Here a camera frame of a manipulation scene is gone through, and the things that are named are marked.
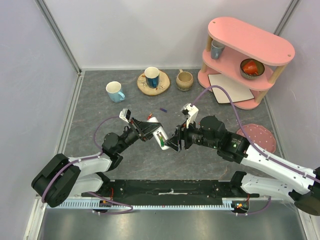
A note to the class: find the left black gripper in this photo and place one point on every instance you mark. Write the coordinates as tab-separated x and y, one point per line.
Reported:
146	129

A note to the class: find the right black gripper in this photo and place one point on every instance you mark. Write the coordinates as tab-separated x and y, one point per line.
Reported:
185	137

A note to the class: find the green battery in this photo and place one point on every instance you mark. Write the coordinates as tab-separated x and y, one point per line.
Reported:
162	142

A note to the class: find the white remote control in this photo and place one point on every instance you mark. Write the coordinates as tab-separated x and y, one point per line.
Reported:
160	131

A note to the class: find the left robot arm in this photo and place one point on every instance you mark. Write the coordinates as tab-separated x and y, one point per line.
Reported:
66	176

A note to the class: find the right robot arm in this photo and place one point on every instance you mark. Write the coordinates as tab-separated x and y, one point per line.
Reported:
297	184

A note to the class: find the purple battery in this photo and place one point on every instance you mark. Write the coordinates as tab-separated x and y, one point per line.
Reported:
163	109

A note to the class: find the beige floral plate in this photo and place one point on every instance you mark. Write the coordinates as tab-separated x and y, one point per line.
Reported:
163	84

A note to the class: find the light blue mug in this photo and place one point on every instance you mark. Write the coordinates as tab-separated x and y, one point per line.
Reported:
115	91

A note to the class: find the dark blue mug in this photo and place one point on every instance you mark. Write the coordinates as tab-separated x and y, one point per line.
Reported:
152	75

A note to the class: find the beige ceramic mug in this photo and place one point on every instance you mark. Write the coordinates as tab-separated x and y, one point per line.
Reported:
184	80

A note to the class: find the white square board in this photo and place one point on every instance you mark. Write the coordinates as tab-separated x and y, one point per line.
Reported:
236	91

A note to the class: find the pink dotted plate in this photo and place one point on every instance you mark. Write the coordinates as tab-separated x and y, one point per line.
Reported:
261	136

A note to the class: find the pink three-tier shelf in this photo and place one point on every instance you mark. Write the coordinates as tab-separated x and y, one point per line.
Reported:
245	41

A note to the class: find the grey-blue mug on shelf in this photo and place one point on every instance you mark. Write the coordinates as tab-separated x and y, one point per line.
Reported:
216	49

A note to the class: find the orange cup in bowl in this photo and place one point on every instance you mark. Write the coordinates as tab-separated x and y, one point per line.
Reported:
250	67

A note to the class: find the grey patterned bowl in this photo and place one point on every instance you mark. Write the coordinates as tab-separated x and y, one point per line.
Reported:
261	70

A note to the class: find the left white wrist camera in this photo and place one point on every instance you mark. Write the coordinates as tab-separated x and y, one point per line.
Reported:
125	115

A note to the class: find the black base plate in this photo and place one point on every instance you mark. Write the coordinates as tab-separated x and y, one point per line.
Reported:
192	192

